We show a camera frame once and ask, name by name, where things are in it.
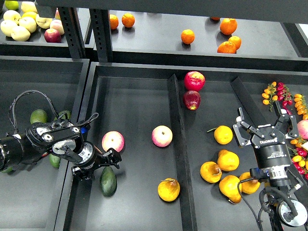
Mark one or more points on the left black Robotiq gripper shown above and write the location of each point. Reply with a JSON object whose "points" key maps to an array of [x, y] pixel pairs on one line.
{"points": [[92, 160]]}

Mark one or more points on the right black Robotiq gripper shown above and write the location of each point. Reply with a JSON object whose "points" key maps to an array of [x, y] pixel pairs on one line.
{"points": [[268, 141]]}

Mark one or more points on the dark green avocado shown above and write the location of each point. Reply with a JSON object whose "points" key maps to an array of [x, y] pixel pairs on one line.
{"points": [[108, 181]]}

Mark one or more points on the yellow pear with brown top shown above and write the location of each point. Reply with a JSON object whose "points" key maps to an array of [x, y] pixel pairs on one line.
{"points": [[168, 189]]}

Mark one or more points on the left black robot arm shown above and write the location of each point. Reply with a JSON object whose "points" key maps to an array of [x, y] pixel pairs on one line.
{"points": [[61, 138]]}

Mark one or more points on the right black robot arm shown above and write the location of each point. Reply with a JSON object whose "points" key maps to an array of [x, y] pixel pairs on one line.
{"points": [[281, 208]]}

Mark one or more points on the yellow pear with stem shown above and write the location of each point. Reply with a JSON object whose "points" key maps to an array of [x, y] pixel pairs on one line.
{"points": [[222, 134]]}

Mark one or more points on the green avocado lower right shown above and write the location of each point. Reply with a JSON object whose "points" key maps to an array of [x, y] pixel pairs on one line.
{"points": [[54, 161]]}

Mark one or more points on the yellow pear middle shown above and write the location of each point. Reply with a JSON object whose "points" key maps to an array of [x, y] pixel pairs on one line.
{"points": [[227, 160]]}

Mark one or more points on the green avocado upper right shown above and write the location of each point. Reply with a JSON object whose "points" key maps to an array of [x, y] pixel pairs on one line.
{"points": [[65, 114]]}

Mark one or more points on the yellow pear right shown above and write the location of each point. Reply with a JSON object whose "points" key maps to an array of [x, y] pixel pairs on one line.
{"points": [[250, 186]]}

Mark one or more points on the yellow pear bottom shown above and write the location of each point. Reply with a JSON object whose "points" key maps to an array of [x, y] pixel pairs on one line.
{"points": [[228, 186]]}

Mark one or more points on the yellow pear curled stem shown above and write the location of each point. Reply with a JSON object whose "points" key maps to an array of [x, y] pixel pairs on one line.
{"points": [[210, 172]]}

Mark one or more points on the round green avocado top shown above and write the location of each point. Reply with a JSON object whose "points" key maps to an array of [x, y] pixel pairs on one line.
{"points": [[38, 116]]}

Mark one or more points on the green avocado far left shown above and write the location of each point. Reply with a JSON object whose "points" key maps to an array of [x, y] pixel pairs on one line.
{"points": [[7, 170]]}

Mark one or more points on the pink apple left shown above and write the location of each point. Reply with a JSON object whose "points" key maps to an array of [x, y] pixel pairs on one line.
{"points": [[113, 139]]}

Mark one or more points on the pink apple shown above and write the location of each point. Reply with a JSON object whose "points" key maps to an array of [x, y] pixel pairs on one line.
{"points": [[113, 139], [162, 136]]}

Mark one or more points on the red chili pepper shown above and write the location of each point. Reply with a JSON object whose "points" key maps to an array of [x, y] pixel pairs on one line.
{"points": [[286, 107]]}

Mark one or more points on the orange cherry tomato bunch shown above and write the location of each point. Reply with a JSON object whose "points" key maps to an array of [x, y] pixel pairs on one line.
{"points": [[269, 95]]}

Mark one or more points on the pink peach right edge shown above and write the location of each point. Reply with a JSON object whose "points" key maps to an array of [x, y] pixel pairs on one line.
{"points": [[302, 127]]}

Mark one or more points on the red cherry tomato bunch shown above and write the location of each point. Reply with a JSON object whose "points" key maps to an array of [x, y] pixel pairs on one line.
{"points": [[284, 94]]}

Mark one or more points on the mixed cherry tomatoes lower right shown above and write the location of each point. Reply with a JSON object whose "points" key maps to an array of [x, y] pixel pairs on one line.
{"points": [[299, 156]]}

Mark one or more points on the black tray divider right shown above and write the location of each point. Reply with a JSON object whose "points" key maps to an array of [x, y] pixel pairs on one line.
{"points": [[243, 96]]}

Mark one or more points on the pink apple centre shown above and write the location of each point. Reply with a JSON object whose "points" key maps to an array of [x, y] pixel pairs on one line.
{"points": [[162, 136]]}

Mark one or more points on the black left tray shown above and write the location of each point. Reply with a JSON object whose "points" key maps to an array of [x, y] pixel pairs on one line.
{"points": [[30, 196]]}

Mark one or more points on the black tray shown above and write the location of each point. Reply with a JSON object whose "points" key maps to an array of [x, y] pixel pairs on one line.
{"points": [[134, 99], [30, 196]]}

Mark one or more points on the dark red apple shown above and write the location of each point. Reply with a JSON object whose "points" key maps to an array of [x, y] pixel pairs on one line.
{"points": [[192, 99]]}

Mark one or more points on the black centre tray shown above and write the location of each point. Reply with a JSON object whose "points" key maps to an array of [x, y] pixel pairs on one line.
{"points": [[134, 99]]}

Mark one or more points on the bright red apple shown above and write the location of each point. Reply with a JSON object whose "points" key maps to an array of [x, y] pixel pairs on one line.
{"points": [[194, 80]]}

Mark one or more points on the orange front right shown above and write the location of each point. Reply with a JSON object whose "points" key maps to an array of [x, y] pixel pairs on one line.
{"points": [[227, 47]]}

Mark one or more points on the orange small right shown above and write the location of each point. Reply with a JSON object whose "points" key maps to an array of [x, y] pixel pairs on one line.
{"points": [[237, 41]]}

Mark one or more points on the large orange right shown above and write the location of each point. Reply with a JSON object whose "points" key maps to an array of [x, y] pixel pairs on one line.
{"points": [[228, 26]]}

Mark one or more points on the orange centre shelf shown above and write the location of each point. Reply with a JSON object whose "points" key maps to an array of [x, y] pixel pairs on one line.
{"points": [[187, 36]]}

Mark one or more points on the red apple on shelf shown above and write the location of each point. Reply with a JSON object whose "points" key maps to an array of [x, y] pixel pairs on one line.
{"points": [[52, 36]]}

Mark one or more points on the orange top left cut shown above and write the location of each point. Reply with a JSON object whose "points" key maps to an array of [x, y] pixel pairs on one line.
{"points": [[114, 21]]}

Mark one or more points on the pink peach on shelf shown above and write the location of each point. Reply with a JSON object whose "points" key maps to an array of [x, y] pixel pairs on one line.
{"points": [[57, 25]]}

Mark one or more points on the black shelf post right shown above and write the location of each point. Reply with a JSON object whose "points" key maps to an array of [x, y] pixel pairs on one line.
{"points": [[100, 22]]}

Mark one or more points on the black shelf post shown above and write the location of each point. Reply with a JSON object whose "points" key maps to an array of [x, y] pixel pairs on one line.
{"points": [[100, 22], [72, 32]]}

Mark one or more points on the black shelf post left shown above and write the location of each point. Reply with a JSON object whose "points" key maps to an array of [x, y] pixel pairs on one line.
{"points": [[72, 32]]}

